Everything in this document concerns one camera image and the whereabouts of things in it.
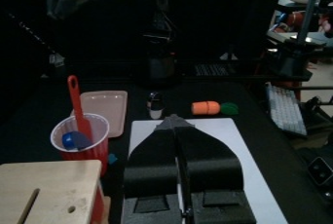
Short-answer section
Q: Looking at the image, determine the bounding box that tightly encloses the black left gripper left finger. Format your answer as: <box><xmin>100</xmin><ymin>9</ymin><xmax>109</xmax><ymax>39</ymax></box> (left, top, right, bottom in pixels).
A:
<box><xmin>120</xmin><ymin>114</ymin><xmax>182</xmax><ymax>224</ymax></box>

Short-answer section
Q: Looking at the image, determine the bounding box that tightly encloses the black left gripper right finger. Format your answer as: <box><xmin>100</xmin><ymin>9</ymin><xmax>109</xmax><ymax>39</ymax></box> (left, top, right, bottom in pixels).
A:
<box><xmin>172</xmin><ymin>114</ymin><xmax>259</xmax><ymax>224</ymax></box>

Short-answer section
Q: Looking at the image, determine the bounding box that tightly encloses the toy sushi roll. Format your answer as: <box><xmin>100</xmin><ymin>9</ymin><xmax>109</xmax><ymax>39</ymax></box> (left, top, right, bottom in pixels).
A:
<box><xmin>146</xmin><ymin>92</ymin><xmax>166</xmax><ymax>120</ymax></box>

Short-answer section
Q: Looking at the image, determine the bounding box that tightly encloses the small blue toy piece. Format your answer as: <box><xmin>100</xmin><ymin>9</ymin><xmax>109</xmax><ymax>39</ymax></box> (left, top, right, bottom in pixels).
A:
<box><xmin>108</xmin><ymin>153</ymin><xmax>120</xmax><ymax>166</ymax></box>

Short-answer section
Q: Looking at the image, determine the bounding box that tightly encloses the white cutting board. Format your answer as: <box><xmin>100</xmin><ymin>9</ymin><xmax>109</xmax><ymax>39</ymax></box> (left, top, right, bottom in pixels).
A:
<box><xmin>128</xmin><ymin>117</ymin><xmax>289</xmax><ymax>224</ymax></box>

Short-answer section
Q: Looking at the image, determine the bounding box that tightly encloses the red plastic cup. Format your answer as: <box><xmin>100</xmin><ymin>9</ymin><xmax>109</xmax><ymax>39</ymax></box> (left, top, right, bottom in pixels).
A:
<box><xmin>50</xmin><ymin>113</ymin><xmax>112</xmax><ymax>178</ymax></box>

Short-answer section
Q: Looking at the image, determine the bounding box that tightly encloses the orange toy carrot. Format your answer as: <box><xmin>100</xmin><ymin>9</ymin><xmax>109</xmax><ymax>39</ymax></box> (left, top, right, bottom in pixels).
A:
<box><xmin>190</xmin><ymin>100</ymin><xmax>241</xmax><ymax>117</ymax></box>

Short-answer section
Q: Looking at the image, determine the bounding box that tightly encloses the blue toy utensil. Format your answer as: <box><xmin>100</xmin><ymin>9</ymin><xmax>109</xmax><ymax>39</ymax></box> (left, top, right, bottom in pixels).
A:
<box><xmin>62</xmin><ymin>131</ymin><xmax>94</xmax><ymax>151</ymax></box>

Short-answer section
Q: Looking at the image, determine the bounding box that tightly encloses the pink plastic tray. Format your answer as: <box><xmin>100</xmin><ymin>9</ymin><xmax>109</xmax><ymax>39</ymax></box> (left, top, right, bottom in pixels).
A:
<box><xmin>71</xmin><ymin>90</ymin><xmax>129</xmax><ymax>138</ymax></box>

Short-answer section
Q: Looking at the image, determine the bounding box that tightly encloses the white computer keyboard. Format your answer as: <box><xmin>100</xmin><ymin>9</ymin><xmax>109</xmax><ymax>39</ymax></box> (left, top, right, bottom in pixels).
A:
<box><xmin>264</xmin><ymin>82</ymin><xmax>309</xmax><ymax>137</ymax></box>

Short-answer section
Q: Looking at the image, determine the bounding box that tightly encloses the black device with buttons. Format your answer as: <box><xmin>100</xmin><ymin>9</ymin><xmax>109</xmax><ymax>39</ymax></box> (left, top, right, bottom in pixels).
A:
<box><xmin>307</xmin><ymin>156</ymin><xmax>333</xmax><ymax>187</ymax></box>

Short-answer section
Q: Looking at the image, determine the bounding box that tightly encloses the wooden box with slot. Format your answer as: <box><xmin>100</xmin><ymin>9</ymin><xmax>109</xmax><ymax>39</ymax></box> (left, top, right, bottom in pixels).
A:
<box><xmin>0</xmin><ymin>159</ymin><xmax>108</xmax><ymax>224</ymax></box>

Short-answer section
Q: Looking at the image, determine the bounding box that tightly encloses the black metal stand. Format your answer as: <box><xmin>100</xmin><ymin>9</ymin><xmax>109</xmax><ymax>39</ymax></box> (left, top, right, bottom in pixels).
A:
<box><xmin>268</xmin><ymin>0</ymin><xmax>328</xmax><ymax>81</ymax></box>

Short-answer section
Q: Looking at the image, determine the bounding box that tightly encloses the red handled toy utensil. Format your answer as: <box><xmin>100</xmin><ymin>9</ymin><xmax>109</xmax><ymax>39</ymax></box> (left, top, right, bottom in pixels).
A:
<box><xmin>67</xmin><ymin>74</ymin><xmax>96</xmax><ymax>143</ymax></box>

